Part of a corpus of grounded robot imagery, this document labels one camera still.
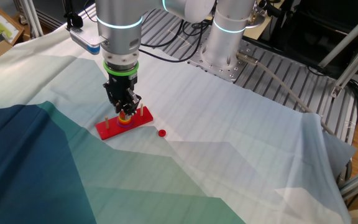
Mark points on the red Hanoi base with pegs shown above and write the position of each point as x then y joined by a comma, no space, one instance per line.
112,130

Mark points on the blue green white tablecloth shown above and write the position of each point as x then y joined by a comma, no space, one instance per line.
228,140

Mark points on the tan wooden board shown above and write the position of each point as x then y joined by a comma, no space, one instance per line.
261,31

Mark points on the grey diagonal metal strut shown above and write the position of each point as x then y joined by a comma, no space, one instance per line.
353,65
346,39

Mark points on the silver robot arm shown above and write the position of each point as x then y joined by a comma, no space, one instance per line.
120,12

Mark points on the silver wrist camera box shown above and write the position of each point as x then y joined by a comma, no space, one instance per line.
85,40

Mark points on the aluminium frame post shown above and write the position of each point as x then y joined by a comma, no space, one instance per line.
31,18

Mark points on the black equipment case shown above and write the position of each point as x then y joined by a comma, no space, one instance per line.
306,28

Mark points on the silver robot mounting plate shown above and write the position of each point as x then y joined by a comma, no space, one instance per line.
225,70

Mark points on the tiny red Hanoi disc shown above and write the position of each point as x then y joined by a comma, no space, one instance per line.
160,134

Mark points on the small orange Hanoi disc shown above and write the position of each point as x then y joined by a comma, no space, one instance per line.
122,114

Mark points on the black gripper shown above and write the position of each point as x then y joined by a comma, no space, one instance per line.
123,85

